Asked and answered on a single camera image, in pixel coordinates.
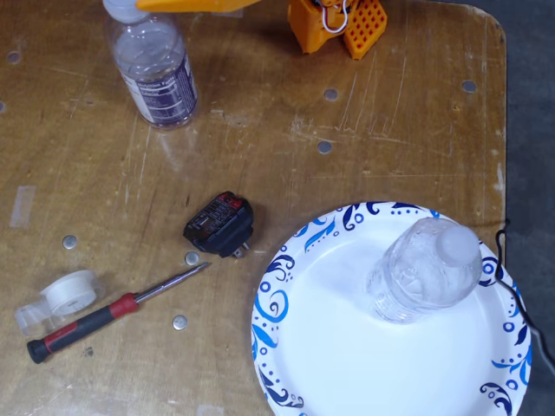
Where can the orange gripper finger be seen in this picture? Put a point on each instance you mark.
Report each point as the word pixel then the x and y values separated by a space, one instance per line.
pixel 195 5

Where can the clear bottle with purple label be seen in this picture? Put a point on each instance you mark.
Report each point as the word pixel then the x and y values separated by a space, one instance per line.
pixel 152 65

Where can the clear bottle without label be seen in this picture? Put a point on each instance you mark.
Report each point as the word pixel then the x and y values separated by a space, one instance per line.
pixel 416 281

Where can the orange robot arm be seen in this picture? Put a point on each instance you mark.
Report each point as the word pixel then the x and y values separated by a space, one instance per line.
pixel 312 26

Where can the white paper plate blue pattern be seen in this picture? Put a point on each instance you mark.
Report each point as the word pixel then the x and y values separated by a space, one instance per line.
pixel 347 355

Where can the black power adapter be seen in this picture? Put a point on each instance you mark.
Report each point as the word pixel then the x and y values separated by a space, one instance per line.
pixel 221 229

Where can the white tape roll clear dispenser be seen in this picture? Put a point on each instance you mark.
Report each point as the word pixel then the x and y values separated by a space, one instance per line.
pixel 69 294

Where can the red black screwdriver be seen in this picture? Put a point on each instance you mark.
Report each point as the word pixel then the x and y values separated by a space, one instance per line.
pixel 86 323

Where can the clear tape strip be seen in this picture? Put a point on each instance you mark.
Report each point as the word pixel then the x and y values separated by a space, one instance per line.
pixel 210 410

